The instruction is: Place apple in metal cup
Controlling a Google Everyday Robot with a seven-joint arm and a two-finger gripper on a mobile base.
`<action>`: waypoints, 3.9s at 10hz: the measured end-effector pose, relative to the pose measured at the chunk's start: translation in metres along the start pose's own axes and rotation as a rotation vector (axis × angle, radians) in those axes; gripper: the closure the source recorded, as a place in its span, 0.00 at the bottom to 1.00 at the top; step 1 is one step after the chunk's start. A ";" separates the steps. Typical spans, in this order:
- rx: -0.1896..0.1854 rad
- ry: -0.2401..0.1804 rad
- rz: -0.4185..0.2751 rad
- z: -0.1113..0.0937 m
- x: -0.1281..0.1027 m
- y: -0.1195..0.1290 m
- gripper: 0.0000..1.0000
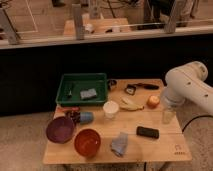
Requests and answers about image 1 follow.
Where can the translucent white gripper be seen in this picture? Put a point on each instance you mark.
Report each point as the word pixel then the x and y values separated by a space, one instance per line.
pixel 168 114

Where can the red yellow apple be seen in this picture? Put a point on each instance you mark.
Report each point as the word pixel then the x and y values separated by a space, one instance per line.
pixel 153 101

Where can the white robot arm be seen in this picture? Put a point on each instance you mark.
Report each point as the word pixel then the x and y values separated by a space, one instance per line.
pixel 186 82

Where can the white paper cup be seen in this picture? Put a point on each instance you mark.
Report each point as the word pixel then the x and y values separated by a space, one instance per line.
pixel 110 109

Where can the small metal cup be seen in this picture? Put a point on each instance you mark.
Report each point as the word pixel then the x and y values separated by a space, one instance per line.
pixel 112 83

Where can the blue plastic cup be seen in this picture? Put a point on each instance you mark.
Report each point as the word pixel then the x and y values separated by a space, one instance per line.
pixel 86 117

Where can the black rectangular remote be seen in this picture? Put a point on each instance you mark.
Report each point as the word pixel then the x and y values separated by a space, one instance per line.
pixel 147 132

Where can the yellow banana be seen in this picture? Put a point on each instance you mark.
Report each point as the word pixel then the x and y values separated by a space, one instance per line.
pixel 130 105

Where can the blue crumpled cloth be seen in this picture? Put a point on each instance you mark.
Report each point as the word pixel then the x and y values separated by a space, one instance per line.
pixel 119 144

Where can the grey blue sponge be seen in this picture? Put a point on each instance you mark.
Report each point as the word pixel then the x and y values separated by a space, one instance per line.
pixel 88 94

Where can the orange bowl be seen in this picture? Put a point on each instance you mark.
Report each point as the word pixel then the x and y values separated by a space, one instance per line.
pixel 87 142

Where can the green plastic tray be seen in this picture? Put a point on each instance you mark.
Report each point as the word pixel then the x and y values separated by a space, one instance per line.
pixel 82 81

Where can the dark marker in tray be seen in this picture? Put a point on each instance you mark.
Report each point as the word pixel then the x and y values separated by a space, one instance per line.
pixel 70 89

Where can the purple bowl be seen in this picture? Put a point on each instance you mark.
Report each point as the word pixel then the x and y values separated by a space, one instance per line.
pixel 60 130

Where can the wooden table in background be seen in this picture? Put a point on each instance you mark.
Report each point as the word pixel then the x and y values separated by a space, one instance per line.
pixel 100 26

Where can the black handled peeler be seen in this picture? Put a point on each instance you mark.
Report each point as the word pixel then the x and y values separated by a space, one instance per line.
pixel 131 88

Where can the orange handled tool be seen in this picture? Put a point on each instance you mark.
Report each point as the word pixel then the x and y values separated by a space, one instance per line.
pixel 68 109

